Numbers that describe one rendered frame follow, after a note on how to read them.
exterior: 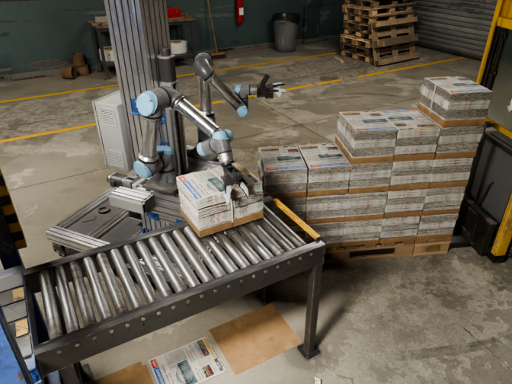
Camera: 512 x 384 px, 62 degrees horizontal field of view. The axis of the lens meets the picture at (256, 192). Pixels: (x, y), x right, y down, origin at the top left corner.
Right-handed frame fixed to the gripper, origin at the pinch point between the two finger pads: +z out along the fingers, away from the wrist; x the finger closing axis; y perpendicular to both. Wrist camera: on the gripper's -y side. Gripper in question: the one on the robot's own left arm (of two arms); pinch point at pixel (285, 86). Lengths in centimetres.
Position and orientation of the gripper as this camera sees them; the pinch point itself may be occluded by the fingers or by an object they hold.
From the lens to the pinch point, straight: 304.7
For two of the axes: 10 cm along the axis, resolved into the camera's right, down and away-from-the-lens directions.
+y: 0.0, 7.8, 6.2
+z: 10.0, -0.1, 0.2
